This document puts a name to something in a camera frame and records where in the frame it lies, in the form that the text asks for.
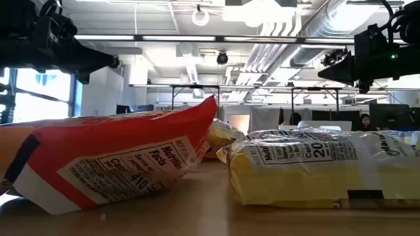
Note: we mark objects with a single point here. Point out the orange-red Maruchan noodle pack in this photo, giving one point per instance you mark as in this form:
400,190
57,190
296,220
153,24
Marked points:
11,144
115,147

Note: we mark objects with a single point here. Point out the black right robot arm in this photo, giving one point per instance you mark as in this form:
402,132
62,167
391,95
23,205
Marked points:
410,26

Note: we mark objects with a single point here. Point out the black ceiling spotlight cluster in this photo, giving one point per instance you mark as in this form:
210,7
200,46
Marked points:
329,59

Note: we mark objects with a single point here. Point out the person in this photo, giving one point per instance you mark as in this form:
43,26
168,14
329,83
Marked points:
295,118
365,122

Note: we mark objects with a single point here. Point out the large bright window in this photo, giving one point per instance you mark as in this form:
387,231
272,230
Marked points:
42,95

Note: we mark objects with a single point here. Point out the dark computer monitor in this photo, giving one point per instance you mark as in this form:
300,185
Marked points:
123,109
388,114

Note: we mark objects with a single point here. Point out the grey hanging cloth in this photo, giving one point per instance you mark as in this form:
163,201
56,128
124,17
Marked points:
264,119

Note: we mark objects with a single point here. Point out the black ceiling dome camera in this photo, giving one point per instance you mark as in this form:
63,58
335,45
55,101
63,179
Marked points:
115,62
222,58

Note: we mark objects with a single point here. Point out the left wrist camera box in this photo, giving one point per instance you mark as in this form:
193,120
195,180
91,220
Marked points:
54,31

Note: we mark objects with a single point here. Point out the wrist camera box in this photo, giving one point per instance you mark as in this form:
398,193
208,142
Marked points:
54,31
369,39

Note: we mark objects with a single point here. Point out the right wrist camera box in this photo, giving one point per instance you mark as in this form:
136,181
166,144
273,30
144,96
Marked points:
369,39

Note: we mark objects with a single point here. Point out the distant black rig frame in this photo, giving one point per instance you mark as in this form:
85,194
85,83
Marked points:
197,86
315,88

